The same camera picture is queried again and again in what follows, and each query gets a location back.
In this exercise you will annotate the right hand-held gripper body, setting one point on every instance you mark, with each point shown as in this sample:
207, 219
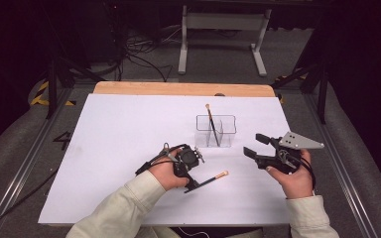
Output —
294, 141

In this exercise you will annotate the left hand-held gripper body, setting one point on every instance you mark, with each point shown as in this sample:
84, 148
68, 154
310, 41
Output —
188, 158

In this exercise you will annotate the black makeup brush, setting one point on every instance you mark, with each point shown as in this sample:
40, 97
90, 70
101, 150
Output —
212, 125
213, 178

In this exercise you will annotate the clear plastic organizer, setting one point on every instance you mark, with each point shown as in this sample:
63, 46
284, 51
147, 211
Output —
226, 130

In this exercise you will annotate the person's left hand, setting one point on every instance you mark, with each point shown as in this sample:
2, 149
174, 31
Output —
165, 172

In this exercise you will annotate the person's right hand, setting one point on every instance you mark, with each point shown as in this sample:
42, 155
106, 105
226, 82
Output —
294, 185

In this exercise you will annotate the black tripod stand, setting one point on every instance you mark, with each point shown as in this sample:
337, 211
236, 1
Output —
52, 82
322, 86

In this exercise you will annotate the wooden table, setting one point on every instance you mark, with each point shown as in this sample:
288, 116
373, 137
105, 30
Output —
178, 88

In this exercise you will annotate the white board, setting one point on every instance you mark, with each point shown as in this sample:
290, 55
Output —
122, 132

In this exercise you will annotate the white metal stand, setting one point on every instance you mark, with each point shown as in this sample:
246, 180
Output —
225, 21

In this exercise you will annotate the black floor tape mark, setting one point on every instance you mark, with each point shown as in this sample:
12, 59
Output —
64, 139

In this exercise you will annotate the dark equipment rack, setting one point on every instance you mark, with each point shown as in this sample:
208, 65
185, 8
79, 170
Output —
102, 29

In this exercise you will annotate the yellow black floor tape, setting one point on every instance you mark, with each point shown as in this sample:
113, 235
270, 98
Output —
39, 97

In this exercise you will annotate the aluminium floor rail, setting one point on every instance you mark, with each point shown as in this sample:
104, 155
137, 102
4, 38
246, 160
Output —
340, 165
26, 165

